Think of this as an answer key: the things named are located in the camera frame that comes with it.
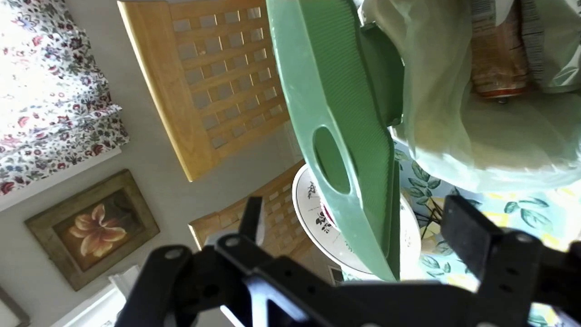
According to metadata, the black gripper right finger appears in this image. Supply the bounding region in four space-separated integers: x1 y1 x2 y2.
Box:
441 197 581 327

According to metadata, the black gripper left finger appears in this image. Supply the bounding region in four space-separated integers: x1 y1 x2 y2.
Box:
115 195 342 327

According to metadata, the copper metal can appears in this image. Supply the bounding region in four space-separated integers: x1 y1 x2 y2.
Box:
470 0 529 101

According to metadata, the white bin liner bag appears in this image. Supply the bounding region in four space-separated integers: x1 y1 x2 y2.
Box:
358 0 581 191

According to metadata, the floral yellow tablecloth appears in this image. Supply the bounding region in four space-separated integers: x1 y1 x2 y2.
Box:
338 142 581 327

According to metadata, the lower framed flower picture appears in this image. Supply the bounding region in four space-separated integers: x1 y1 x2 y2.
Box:
26 170 160 291

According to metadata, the left wooden chair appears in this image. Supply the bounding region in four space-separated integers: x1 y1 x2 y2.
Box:
189 164 336 284

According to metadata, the white floral plate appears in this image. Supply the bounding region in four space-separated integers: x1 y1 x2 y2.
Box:
293 166 425 282

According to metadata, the middle floral curtain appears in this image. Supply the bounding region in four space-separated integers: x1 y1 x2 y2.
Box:
0 0 129 197

